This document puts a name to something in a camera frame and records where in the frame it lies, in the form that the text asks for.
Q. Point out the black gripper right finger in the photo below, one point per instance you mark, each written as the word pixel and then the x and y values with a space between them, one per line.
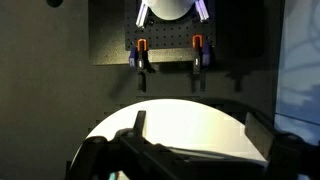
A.
pixel 260 135

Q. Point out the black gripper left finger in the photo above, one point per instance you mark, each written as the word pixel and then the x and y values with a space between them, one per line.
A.
pixel 140 123

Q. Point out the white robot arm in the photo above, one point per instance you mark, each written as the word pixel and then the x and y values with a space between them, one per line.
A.
pixel 171 8

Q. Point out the round white table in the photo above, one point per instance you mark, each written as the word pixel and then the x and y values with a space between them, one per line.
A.
pixel 186 123

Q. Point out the orange purple spring clamp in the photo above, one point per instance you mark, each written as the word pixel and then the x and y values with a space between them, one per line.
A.
pixel 141 60
pixel 198 56

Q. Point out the black stand platform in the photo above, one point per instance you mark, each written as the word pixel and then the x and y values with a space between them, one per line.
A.
pixel 106 40

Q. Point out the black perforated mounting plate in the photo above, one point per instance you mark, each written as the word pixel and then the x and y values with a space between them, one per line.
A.
pixel 170 35

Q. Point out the aluminium extrusion bar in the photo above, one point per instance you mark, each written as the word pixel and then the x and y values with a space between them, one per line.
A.
pixel 201 10
pixel 142 15

